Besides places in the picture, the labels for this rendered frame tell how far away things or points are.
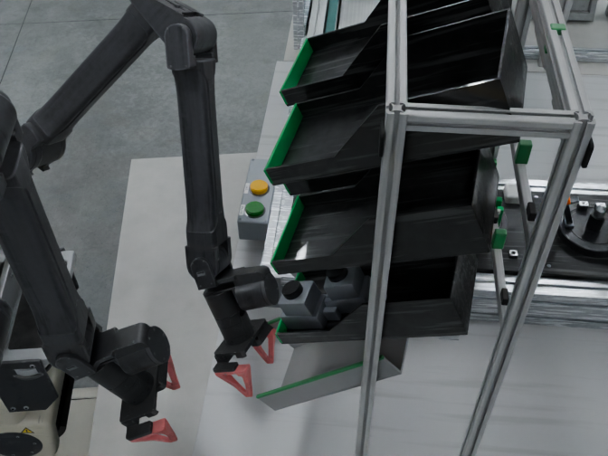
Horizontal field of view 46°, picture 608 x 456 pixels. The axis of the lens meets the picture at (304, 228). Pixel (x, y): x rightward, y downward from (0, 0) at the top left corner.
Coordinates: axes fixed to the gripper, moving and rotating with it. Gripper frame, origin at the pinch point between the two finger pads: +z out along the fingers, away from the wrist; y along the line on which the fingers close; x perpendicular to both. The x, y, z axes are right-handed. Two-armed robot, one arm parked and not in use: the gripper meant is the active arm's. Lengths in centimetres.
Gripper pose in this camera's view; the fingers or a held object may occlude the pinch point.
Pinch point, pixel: (258, 375)
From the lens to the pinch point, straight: 135.4
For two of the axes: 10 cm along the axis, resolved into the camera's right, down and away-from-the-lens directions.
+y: 3.6, -4.7, 8.1
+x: -8.7, 1.5, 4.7
